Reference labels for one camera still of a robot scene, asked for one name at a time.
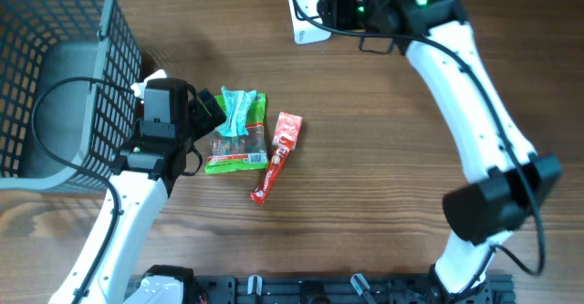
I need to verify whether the teal snack packet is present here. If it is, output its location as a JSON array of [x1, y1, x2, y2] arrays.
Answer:
[[216, 87, 257, 137]]

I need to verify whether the green candy bag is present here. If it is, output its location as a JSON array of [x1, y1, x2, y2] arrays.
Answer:
[[204, 92, 268, 174]]

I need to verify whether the red white tissue packet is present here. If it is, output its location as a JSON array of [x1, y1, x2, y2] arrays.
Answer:
[[272, 111, 302, 150]]

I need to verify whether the red stick sachet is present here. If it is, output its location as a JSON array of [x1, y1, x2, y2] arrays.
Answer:
[[250, 135, 295, 205]]

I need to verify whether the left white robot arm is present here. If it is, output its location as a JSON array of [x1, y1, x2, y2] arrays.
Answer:
[[50, 78, 225, 303]]

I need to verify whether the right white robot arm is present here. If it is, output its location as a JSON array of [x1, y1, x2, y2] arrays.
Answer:
[[317, 0, 562, 302]]

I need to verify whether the white barcode scanner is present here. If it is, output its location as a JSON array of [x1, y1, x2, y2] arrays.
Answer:
[[288, 0, 331, 45]]

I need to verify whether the grey plastic mesh basket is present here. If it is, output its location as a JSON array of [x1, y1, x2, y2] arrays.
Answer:
[[1, 0, 142, 193]]

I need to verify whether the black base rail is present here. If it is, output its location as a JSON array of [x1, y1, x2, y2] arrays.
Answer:
[[122, 272, 516, 304]]

